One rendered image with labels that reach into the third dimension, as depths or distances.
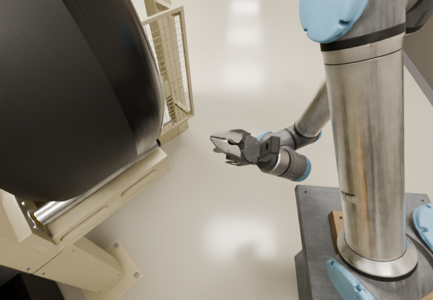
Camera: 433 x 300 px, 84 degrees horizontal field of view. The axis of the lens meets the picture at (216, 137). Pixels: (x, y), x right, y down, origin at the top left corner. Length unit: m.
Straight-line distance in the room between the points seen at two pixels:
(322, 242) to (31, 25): 0.93
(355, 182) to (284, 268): 1.08
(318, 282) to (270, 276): 0.61
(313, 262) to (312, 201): 0.21
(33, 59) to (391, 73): 0.47
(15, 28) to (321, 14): 0.39
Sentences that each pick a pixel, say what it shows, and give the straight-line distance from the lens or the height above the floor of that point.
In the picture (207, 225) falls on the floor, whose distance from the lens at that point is 1.54.
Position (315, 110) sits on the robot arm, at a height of 0.96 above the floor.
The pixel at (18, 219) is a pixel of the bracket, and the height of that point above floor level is 0.95.
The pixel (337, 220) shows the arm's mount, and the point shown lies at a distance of 0.96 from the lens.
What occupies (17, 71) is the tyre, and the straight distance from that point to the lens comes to 0.35.
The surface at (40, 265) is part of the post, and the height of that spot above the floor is 0.63.
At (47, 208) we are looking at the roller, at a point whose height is 0.92.
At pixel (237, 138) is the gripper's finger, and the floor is 0.97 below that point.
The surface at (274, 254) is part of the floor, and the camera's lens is 1.53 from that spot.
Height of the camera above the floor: 1.46
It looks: 51 degrees down
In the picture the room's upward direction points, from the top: straight up
